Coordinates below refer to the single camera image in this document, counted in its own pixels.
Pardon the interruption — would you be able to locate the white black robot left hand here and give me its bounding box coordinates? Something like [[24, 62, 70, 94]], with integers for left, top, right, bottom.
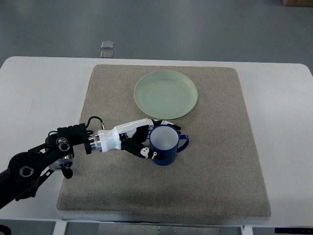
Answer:
[[89, 118, 181, 161]]

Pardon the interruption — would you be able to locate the blue enamel mug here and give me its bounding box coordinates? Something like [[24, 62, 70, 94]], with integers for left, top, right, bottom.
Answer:
[[149, 125, 189, 166]]

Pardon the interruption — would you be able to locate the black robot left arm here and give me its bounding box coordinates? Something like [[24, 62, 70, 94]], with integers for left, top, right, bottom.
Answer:
[[0, 116, 104, 208]]

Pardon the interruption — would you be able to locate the light green plate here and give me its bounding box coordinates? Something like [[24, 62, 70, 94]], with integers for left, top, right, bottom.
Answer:
[[134, 70, 198, 119]]

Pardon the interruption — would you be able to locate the lower floor socket plate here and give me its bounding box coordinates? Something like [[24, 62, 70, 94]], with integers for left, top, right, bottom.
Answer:
[[100, 50, 113, 58]]

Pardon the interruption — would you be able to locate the floor socket plate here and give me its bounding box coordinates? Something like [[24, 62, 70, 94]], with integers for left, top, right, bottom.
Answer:
[[101, 41, 114, 49], [100, 50, 113, 58]]

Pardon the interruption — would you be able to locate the upper floor socket plate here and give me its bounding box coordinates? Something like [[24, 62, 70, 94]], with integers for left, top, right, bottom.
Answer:
[[101, 41, 114, 49]]

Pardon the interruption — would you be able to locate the beige felt mat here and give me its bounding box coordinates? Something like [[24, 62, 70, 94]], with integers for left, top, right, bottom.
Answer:
[[57, 67, 270, 223]]

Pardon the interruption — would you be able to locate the cardboard box corner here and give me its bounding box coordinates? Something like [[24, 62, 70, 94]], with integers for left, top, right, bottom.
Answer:
[[282, 0, 313, 7]]

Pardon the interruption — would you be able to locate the metal bracket under table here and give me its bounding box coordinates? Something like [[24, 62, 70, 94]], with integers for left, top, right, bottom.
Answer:
[[65, 222, 242, 235]]

